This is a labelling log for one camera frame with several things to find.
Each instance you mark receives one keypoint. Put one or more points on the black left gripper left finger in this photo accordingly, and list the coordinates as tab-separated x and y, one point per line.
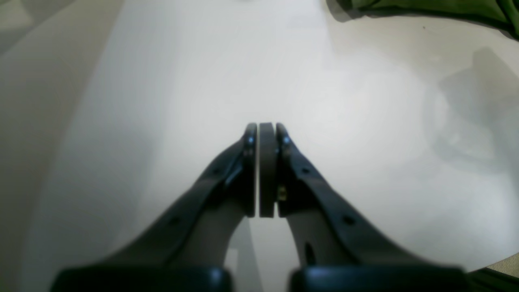
185	248

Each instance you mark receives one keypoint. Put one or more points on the green t-shirt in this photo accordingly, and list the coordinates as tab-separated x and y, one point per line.
502	15

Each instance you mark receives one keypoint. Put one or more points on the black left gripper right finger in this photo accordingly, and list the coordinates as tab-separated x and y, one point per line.
339	249

